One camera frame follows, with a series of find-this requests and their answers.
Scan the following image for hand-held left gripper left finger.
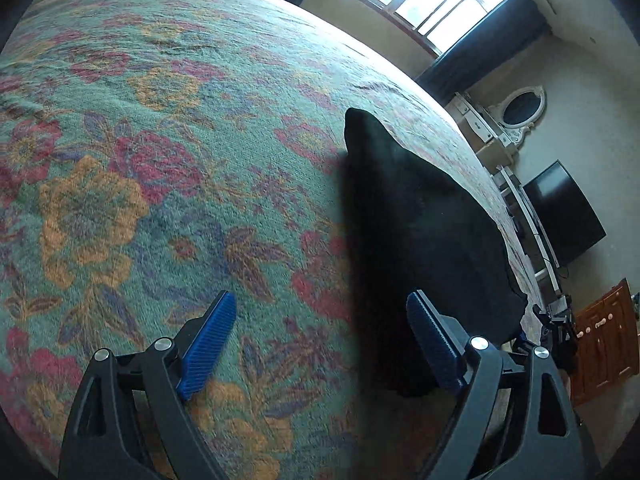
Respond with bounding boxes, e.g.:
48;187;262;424
59;290;237;480

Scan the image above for white dresser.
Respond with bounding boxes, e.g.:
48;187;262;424
444;92;517;167

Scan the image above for bright window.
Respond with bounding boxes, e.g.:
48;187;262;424
320;0;516;56

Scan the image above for orange wooden cabinet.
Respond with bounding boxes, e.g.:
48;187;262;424
569;277;634;407

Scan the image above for white oval mirror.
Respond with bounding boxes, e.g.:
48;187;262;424
487;86;547;149

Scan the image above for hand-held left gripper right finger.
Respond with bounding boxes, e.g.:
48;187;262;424
406;289;601;480

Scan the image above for black pants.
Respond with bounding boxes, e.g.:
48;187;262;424
344;107;530;398

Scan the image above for white television stand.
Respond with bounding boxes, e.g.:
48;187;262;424
491;165;564;297

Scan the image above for floral bed blanket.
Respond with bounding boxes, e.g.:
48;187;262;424
0;0;551;480

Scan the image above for black television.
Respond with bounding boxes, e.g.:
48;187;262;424
522;160;607;267

